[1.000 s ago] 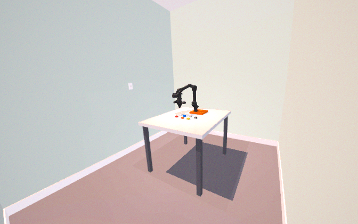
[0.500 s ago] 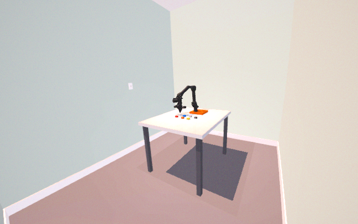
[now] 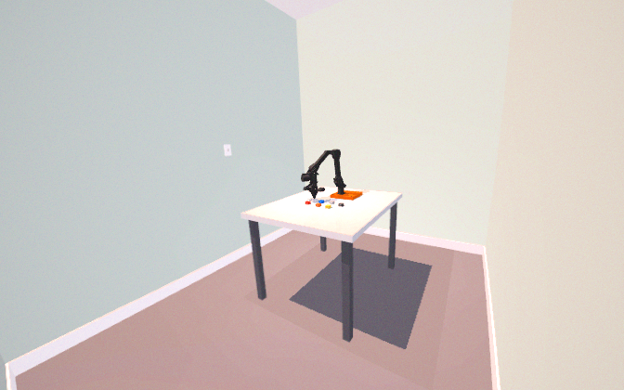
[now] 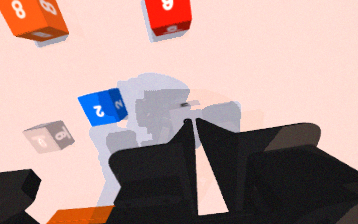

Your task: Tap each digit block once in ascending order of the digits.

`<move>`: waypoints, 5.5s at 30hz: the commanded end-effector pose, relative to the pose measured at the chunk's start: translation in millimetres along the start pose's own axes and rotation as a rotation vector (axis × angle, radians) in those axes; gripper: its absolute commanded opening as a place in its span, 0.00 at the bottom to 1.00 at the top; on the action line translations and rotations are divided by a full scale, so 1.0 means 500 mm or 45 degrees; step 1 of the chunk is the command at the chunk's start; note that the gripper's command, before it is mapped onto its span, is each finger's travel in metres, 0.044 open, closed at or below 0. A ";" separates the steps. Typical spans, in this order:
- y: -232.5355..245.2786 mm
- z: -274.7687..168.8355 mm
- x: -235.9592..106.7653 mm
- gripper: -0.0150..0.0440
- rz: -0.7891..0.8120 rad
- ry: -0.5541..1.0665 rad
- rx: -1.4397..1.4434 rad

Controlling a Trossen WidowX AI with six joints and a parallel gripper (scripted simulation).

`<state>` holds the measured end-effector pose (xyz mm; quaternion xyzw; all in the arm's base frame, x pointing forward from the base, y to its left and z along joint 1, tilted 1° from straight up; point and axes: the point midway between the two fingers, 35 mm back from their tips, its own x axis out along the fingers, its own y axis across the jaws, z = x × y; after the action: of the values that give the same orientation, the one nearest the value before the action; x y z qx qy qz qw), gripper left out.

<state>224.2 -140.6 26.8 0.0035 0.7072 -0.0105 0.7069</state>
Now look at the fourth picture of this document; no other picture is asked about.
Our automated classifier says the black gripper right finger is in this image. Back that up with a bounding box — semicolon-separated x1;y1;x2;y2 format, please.
195;118;322;212

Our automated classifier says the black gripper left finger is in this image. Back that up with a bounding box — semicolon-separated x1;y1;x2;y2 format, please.
108;119;199;216

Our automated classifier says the blue block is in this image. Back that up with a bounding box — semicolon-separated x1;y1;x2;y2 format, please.
77;87;128;127

